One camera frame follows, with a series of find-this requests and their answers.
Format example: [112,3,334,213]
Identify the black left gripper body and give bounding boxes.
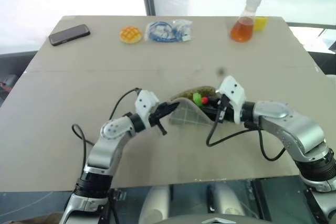
[148,105,166,128]

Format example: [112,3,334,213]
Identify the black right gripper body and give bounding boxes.
[207,97,236,123]

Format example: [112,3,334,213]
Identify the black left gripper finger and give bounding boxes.
[158,102,180,116]
[155,118,168,136]

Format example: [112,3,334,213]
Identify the grey plaid pouch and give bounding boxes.
[167,84,219,126]

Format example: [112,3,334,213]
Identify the silver left robot leg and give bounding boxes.
[138,184,172,224]

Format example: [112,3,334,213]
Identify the silver robot leg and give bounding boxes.
[208,182,245,224]
[138,184,172,224]

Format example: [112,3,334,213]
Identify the flask with orange liquid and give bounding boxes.
[230,0,263,43]

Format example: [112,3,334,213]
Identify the yellow pineapple bun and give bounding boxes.
[119,26,143,44]

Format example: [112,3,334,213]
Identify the silver right robot leg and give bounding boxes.
[208,182,245,224]

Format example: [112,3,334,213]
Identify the yellow sponge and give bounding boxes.
[253,16,269,33]

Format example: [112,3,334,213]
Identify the black smartphone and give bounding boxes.
[48,24,91,47]

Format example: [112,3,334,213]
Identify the dark equipment beside table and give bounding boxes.
[0,73,19,101]

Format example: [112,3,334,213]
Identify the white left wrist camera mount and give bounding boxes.
[134,90,160,124]

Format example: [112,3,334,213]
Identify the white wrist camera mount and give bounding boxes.
[134,90,160,124]
[216,75,247,124]

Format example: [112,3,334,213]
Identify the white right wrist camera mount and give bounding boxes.
[216,75,247,124]

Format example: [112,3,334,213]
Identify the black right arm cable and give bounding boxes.
[206,94,286,162]

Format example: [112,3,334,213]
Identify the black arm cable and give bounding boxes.
[206,94,286,162]
[71,87,142,148]

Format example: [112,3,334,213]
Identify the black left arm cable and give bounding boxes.
[71,87,142,148]

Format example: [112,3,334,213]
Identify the plastic bag with blue cables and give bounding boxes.
[145,19,193,44]

